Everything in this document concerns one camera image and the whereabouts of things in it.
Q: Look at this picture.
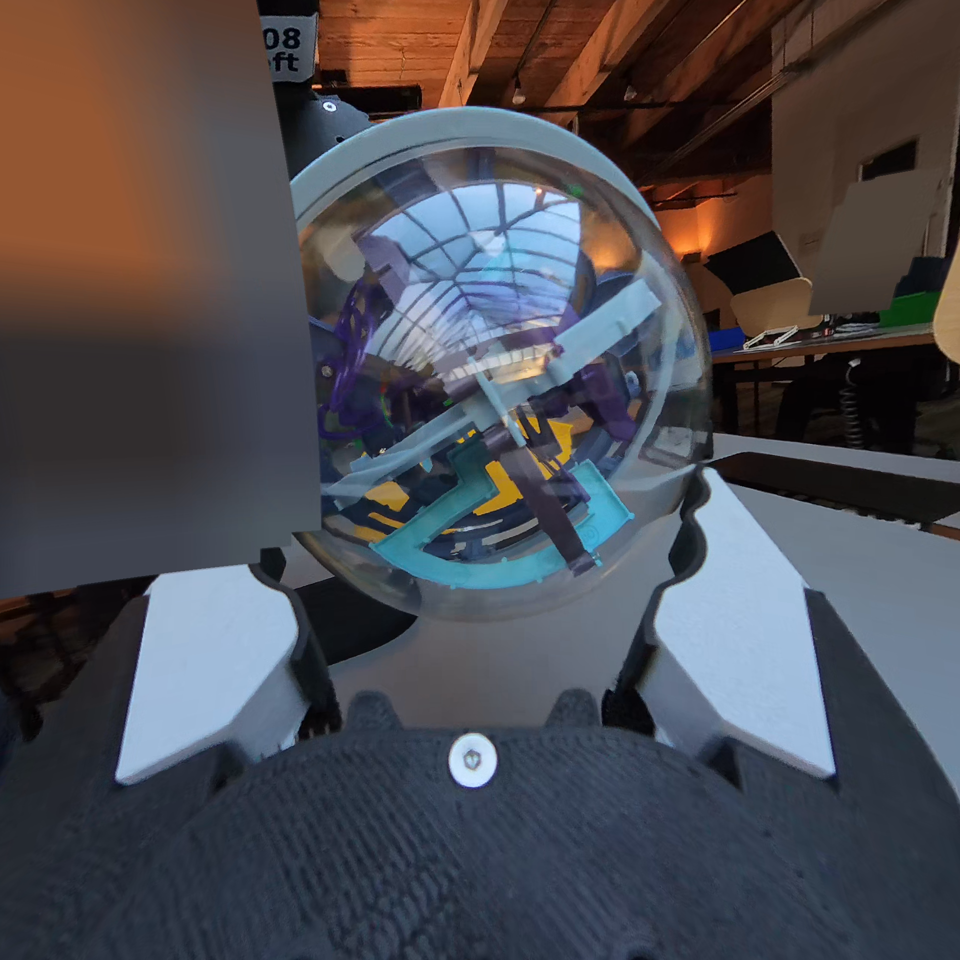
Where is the black mouse pad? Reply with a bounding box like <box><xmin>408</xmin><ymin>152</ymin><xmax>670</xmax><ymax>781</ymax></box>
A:
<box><xmin>708</xmin><ymin>452</ymin><xmax>960</xmax><ymax>526</ymax></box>

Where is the wooden edged office desk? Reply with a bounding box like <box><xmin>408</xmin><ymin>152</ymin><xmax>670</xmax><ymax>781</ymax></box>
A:
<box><xmin>708</xmin><ymin>326</ymin><xmax>939</xmax><ymax>459</ymax></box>

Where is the clear plastic maze ball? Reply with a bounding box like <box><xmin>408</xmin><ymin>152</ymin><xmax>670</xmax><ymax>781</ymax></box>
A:
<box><xmin>288</xmin><ymin>105</ymin><xmax>714</xmax><ymax>622</ymax></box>

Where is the white cardboard sheet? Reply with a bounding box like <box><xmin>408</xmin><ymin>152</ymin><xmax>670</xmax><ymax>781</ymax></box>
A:
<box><xmin>808</xmin><ymin>138</ymin><xmax>948</xmax><ymax>316</ymax></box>

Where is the wooden tablet stand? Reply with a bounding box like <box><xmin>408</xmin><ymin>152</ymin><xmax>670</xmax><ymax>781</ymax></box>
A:
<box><xmin>731</xmin><ymin>276</ymin><xmax>816</xmax><ymax>351</ymax></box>

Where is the green plastic bin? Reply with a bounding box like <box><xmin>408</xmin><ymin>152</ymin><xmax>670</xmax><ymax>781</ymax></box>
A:
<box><xmin>877</xmin><ymin>257</ymin><xmax>945</xmax><ymax>328</ymax></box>

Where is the black coiled cable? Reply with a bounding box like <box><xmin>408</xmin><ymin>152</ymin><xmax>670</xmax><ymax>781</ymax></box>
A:
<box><xmin>840</xmin><ymin>360</ymin><xmax>867</xmax><ymax>450</ymax></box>

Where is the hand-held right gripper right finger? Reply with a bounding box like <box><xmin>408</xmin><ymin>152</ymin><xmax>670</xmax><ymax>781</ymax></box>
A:
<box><xmin>601</xmin><ymin>463</ymin><xmax>838</xmax><ymax>780</ymax></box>

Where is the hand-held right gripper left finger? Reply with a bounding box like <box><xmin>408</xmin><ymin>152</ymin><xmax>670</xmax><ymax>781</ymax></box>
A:
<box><xmin>114</xmin><ymin>547</ymin><xmax>345</xmax><ymax>787</ymax></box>

